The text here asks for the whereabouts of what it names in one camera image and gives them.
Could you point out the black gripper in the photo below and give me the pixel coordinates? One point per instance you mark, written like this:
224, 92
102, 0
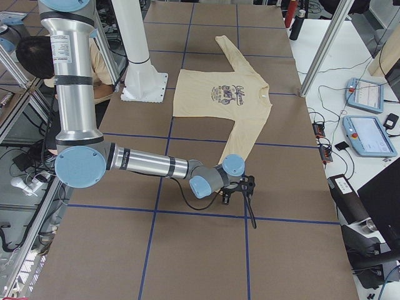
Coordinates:
227, 192

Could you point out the cream printed long-sleeve shirt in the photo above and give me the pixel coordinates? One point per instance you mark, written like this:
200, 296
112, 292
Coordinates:
241, 96

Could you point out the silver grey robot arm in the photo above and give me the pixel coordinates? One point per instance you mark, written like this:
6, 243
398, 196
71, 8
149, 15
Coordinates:
83, 154

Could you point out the black box with label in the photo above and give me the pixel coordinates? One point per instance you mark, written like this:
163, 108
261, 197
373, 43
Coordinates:
346, 199

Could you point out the lower blue teach pendant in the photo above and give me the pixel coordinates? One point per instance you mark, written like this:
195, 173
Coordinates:
368, 137

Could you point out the blue teach pendant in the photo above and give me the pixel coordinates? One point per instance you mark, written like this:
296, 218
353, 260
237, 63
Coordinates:
365, 95
368, 137

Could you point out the black computer monitor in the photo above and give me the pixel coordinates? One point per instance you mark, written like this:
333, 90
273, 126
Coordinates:
380, 198

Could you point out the upper blue teach pendant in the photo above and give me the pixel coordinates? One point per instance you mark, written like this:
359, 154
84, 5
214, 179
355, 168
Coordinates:
365, 95

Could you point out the black water bottle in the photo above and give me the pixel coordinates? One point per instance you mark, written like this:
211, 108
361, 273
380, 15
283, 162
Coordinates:
297, 25

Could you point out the red water bottle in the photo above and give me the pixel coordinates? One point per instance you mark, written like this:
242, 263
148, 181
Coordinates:
291, 10

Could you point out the white power strip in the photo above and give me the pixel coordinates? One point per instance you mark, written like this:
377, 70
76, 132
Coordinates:
31, 188

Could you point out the person with black hair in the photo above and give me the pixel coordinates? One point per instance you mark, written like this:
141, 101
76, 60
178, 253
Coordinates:
60, 60

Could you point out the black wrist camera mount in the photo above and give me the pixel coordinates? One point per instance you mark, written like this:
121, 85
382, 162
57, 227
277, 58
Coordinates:
250, 206

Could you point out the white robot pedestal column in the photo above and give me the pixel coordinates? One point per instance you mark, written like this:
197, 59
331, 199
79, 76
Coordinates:
142, 82

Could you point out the aluminium frame post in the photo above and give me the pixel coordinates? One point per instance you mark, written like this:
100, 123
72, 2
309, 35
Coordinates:
322, 51

